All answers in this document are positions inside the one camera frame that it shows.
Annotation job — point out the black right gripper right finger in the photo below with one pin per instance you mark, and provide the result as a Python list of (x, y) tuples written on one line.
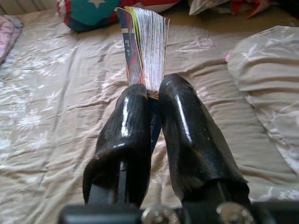
[(194, 130)]

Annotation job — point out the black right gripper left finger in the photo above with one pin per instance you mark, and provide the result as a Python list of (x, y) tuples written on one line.
[(126, 130)]

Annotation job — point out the colourful cartoon book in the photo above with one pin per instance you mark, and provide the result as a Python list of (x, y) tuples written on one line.
[(149, 46)]

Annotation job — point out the beige floral bed sheet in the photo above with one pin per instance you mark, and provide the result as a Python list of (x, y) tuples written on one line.
[(70, 105)]

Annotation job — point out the beige floral pillow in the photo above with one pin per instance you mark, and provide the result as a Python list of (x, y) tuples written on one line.
[(208, 5), (268, 70)]

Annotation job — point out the star shield bolster pillow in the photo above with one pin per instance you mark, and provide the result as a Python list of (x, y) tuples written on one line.
[(98, 14)]

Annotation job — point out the red fabric item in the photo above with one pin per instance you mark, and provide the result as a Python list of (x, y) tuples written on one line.
[(252, 7)]

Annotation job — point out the pink cartoon blanket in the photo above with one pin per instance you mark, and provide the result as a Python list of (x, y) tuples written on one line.
[(7, 37)]

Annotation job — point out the grey pleated curtain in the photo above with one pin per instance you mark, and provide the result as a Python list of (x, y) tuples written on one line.
[(23, 4)]

